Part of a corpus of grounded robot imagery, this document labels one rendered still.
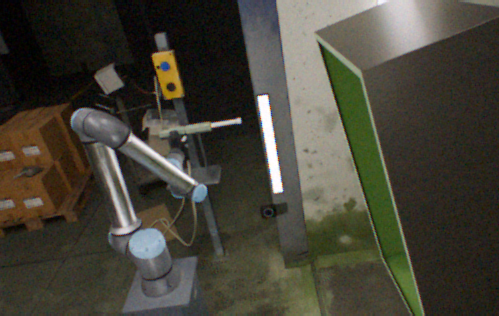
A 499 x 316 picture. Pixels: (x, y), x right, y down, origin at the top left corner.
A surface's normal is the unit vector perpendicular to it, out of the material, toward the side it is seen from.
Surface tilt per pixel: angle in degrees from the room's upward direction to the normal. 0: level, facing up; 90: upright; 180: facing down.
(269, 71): 90
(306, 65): 90
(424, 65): 90
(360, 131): 90
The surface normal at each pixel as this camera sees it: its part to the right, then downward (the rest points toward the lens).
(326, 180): 0.01, 0.47
